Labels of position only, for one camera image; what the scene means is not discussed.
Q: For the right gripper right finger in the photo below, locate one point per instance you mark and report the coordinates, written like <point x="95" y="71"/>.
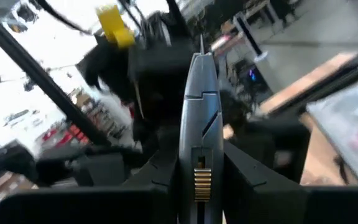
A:
<point x="275" y="205"/>

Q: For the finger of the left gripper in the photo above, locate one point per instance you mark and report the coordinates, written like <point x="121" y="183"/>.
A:
<point x="259" y="140"/>

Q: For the red bin shelf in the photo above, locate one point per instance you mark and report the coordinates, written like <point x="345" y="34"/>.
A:
<point x="64" y="137"/>

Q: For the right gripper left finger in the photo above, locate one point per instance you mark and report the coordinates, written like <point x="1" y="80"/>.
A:
<point x="104" y="205"/>

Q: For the grey utility knife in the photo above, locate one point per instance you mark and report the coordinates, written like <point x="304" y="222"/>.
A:
<point x="201" y="124"/>

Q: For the clear plastic zip pouch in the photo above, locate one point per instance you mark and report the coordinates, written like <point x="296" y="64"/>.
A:
<point x="350" y="124"/>

